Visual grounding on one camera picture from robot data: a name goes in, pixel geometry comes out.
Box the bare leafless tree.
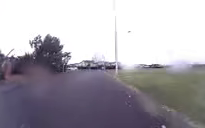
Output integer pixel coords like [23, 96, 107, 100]
[91, 52, 106, 64]

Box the row of distant buildings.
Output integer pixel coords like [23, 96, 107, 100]
[67, 59, 122, 71]

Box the tall pale lamp pole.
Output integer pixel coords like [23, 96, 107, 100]
[112, 0, 120, 78]

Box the dark asphalt road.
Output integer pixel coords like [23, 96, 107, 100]
[0, 69, 168, 128]

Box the large dark green tree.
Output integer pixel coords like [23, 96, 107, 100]
[28, 33, 72, 74]

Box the grey kerb strip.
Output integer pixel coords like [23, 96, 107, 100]
[104, 70, 204, 128]

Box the green grass field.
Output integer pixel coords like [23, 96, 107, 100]
[106, 66, 205, 128]

